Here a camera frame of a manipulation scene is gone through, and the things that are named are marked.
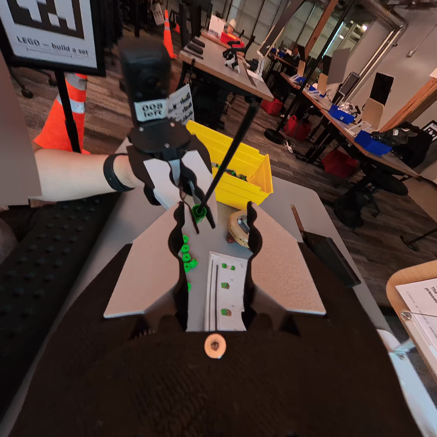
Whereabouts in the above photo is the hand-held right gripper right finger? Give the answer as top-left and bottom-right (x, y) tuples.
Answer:
(242, 201), (327, 331)

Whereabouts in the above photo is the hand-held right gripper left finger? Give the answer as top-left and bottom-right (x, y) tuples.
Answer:
(103, 201), (190, 332)

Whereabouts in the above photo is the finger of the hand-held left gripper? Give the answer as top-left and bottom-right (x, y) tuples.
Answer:
(180, 150), (217, 229)
(143, 159), (199, 235)

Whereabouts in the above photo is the long black axle rod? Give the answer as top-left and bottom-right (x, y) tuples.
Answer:
(197, 101), (261, 213)

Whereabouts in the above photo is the person's left forearm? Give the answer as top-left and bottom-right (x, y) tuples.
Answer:
(34, 148), (111, 202)

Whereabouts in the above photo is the grey desk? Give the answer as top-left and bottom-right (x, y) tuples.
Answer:
(0, 138), (391, 437)

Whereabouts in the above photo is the long wooden-edged desk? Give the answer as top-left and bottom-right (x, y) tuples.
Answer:
(279, 70), (437, 180)

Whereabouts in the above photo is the person's left hand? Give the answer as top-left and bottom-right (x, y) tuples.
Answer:
(116, 154), (147, 190)

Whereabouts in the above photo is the pile of loose bricks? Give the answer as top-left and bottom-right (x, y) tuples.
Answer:
(212, 163), (248, 182)

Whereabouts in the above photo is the printed paper tag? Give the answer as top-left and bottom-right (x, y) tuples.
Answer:
(167, 84), (195, 126)

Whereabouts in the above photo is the yellow storage bin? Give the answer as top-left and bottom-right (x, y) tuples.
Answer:
(186, 119), (274, 206)

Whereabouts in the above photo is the black toy set box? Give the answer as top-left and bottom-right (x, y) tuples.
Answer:
(290, 204), (362, 288)

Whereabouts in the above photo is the row of small green pieces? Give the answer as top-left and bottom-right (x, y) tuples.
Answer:
(180, 234), (199, 293)

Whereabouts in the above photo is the black wristband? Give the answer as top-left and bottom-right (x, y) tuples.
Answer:
(103, 153), (134, 193)

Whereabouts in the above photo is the open instruction booklet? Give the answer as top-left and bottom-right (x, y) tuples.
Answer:
(204, 252), (249, 332)

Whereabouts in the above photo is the tan round toy pot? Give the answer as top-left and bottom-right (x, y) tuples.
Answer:
(228, 209), (255, 249)

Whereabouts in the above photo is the orange traffic cone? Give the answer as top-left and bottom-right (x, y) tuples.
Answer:
(33, 73), (90, 155)
(163, 9), (178, 59)

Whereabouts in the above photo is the grey office table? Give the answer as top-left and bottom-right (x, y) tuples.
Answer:
(178, 31), (274, 103)

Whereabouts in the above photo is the red floor bin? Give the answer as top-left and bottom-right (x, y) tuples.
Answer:
(260, 98), (285, 117)

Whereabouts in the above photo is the black perforated mat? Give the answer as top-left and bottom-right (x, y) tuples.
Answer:
(0, 192), (121, 378)

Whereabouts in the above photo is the red bag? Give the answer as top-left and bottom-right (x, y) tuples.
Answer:
(283, 115), (312, 141)
(322, 149), (360, 179)

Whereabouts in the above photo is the black and white device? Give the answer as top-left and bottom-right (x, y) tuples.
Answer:
(222, 40), (247, 69)

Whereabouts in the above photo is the black office chair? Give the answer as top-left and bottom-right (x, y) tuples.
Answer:
(333, 163), (409, 230)

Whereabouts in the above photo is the black framed marker sign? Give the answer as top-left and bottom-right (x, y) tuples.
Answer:
(0, 0), (106, 153)

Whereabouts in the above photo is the wooden document stand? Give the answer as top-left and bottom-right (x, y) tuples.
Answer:
(376, 261), (437, 437)

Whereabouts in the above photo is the black tablet screen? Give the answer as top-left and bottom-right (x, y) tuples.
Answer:
(336, 72), (361, 98)
(370, 72), (395, 106)

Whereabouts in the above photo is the black bag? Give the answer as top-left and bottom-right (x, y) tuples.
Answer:
(371, 121), (431, 168)

